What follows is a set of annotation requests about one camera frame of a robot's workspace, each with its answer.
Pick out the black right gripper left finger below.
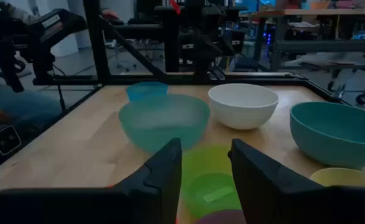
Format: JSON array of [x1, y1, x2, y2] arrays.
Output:
[[0, 138, 183, 224]]

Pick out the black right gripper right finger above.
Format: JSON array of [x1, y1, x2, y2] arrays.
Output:
[[227, 138, 365, 224]]

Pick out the purple plastic bowl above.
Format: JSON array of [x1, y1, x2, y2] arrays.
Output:
[[194, 210, 247, 224]]

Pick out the green plastic bowl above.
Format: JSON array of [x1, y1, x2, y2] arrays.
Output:
[[181, 144, 243, 219]]

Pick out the large opaque teal bowl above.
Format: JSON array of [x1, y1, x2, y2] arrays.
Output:
[[290, 101, 365, 169]]

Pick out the green bowl with metal rim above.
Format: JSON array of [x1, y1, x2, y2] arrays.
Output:
[[207, 83, 280, 131]]

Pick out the yellow bowl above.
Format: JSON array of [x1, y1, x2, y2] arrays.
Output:
[[310, 167, 365, 189]]

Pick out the large translucent teal bowl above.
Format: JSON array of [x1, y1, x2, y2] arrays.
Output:
[[118, 94, 211, 154]]

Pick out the small blue plastic bowl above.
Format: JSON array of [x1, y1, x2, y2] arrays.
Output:
[[126, 81, 169, 102]]

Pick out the wooden table metal legs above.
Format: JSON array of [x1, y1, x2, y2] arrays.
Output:
[[250, 7, 365, 105]]

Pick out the person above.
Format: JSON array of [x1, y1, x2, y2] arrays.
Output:
[[0, 2, 65, 160]]

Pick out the black box white outline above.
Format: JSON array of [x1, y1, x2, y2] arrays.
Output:
[[0, 125, 22, 156]]

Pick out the blue lit monitor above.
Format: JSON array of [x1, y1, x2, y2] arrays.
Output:
[[234, 0, 277, 14]]

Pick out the black metal table frame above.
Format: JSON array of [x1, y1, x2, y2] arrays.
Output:
[[32, 0, 350, 108]]

